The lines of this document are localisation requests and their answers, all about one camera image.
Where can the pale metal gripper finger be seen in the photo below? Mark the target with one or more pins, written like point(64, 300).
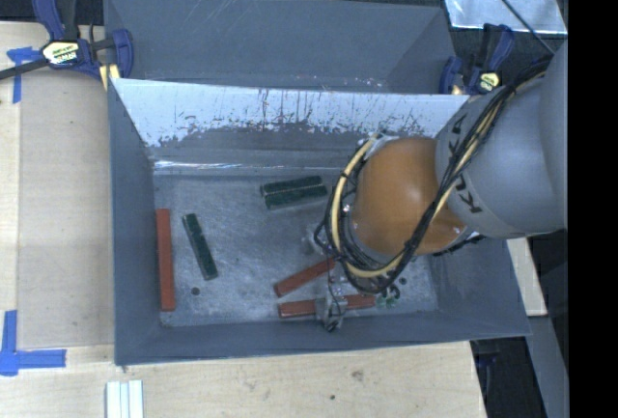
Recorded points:
point(336, 290)
point(332, 324)

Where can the red-brown block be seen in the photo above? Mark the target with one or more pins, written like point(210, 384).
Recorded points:
point(297, 308)
point(304, 277)
point(165, 261)

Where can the grey metal bin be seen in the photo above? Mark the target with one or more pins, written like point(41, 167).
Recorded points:
point(270, 44)

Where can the pale wood flat board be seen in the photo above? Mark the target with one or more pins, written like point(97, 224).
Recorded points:
point(63, 213)

